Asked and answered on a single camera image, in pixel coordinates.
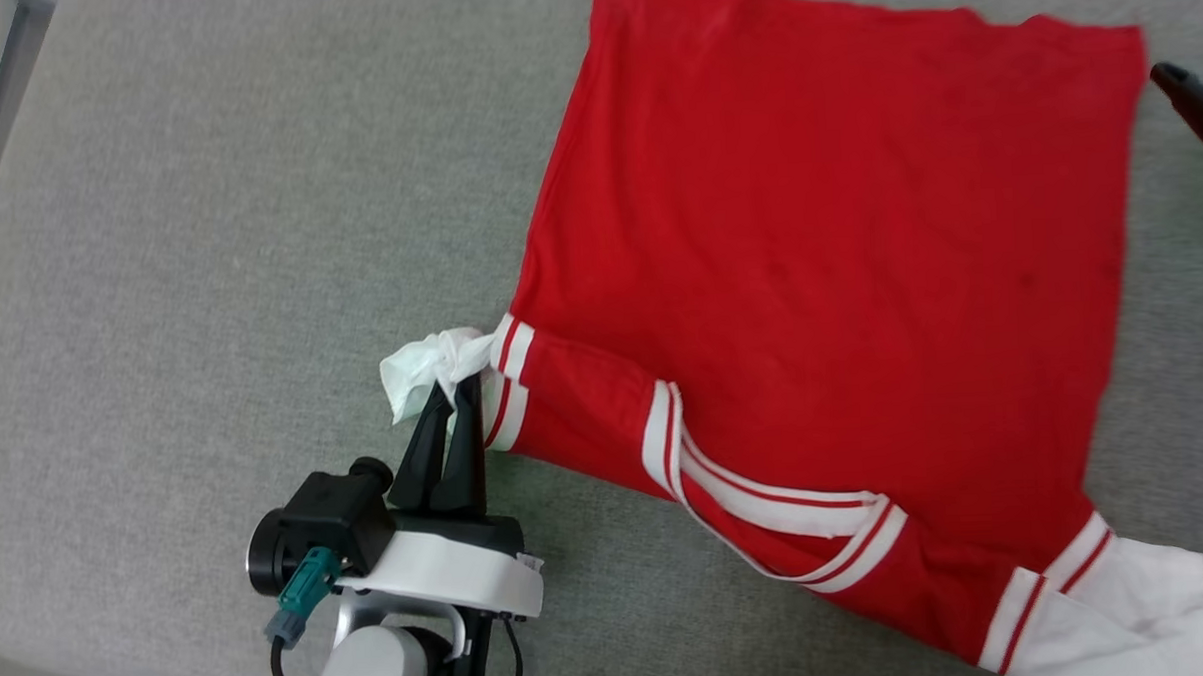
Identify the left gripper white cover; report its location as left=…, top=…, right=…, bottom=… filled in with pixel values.
left=240, top=370, right=548, bottom=631

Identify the red basketball jersey white trim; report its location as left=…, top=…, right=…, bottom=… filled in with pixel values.
left=367, top=0, right=1203, bottom=676

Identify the teal grey cable connector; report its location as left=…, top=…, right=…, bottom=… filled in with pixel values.
left=262, top=545, right=345, bottom=651

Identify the thick black cable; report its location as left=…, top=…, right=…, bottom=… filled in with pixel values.
left=268, top=636, right=309, bottom=676

